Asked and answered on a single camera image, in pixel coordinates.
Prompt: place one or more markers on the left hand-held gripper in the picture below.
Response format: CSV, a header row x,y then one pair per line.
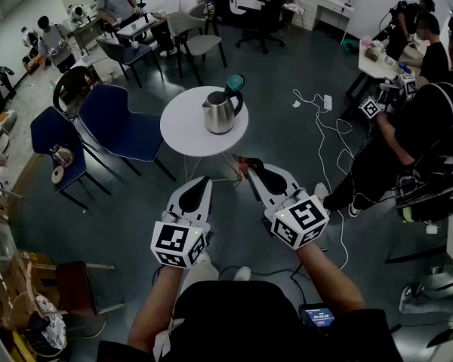
x,y
171,240

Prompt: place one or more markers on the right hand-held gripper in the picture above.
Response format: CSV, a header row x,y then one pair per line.
x,y
306,215

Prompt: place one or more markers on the stainless steel electric kettle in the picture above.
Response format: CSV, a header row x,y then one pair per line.
x,y
219,115

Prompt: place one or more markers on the person's left forearm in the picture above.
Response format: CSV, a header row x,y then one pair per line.
x,y
155,307

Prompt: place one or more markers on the person's right forearm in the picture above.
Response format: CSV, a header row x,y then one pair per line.
x,y
328,281

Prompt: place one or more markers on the person's left white shoe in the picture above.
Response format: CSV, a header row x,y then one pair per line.
x,y
204,258

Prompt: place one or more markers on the person's white shoe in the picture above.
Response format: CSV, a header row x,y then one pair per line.
x,y
204,258
242,273

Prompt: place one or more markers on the person's beige trousers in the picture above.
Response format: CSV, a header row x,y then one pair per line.
x,y
200,277

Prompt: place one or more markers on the round white table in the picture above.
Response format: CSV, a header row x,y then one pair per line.
x,y
185,119

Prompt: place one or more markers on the white paper scrap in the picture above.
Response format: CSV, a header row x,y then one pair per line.
x,y
296,103

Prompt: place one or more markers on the person's right white shoe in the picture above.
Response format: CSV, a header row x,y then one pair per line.
x,y
242,273

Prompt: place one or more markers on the white power strip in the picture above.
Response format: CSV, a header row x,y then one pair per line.
x,y
327,103

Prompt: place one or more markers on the person's black shirt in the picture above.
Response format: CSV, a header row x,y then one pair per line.
x,y
249,323

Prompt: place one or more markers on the round wooden lid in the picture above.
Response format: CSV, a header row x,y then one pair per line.
x,y
57,174

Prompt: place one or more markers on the black handheld screen device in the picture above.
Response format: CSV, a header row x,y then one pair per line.
x,y
317,317

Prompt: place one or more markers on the small steel pot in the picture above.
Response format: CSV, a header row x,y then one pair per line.
x,y
62,156

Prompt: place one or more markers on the brown wooden chair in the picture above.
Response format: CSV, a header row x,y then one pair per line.
x,y
75,289

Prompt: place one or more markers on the white rectangular table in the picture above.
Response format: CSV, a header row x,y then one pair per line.
x,y
373,70

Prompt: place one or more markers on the dark blue chair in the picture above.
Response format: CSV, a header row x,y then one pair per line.
x,y
136,57

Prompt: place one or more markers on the grey chair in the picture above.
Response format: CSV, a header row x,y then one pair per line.
x,y
200,43

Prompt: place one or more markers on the teal rolled mat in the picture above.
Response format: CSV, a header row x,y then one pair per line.
x,y
350,46

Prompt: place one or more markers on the black round-back chair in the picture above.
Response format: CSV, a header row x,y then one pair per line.
x,y
73,89

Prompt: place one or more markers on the white cup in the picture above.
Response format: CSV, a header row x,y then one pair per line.
x,y
135,45

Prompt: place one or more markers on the pink flower bouquet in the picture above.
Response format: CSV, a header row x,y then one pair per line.
x,y
373,49

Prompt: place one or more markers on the black office chair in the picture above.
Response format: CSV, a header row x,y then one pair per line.
x,y
268,10

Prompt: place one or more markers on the grey work table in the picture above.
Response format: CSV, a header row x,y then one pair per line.
x,y
136,26

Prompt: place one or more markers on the white desk with shelves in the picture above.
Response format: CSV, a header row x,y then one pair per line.
x,y
317,2

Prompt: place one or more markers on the cardboard box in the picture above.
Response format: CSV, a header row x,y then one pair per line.
x,y
22,285

